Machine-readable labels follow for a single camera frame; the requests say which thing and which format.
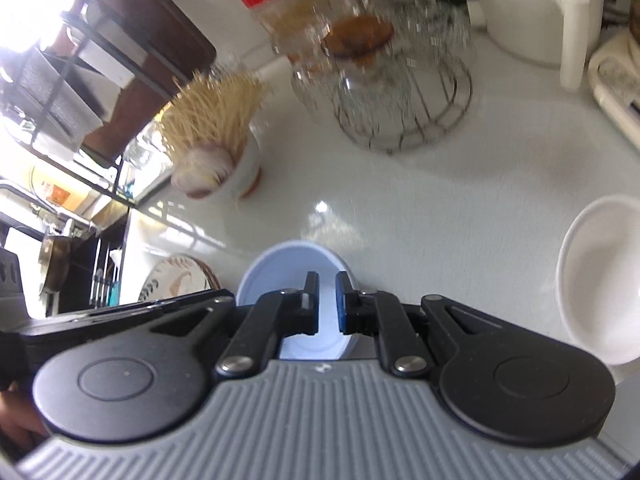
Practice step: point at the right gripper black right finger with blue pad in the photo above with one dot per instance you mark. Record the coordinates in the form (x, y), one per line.
(400, 350)

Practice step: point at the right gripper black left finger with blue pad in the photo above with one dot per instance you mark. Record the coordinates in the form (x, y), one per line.
(259, 329)

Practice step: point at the floral patterned ceramic plate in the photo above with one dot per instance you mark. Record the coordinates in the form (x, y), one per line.
(178, 275)

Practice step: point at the white ceramic bowl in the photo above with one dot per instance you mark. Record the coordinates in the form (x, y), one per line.
(597, 279)

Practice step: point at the person's hand holding gripper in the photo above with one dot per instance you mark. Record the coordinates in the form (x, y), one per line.
(20, 421)

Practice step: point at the black left handheld gripper device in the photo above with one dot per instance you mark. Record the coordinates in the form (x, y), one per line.
(27, 344)

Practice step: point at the bowl with noodles and onion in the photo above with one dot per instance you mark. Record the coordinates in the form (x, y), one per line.
(205, 128)

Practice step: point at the steel pot in sink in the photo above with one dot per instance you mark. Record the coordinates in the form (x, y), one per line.
(54, 259)

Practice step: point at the red lid plastic jar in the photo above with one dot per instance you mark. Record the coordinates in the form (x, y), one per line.
(295, 28)

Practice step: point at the black knife rack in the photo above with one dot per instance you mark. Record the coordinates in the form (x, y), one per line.
(57, 99)

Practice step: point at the dark wooden cutting board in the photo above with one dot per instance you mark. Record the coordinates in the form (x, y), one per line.
(157, 45)

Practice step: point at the cream blender base appliance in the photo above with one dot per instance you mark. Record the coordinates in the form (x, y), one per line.
(613, 76)

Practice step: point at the white electric kettle pot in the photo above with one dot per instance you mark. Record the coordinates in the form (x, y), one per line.
(554, 33)

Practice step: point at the wire rack with glass cups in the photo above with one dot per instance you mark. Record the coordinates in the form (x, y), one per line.
(390, 73)

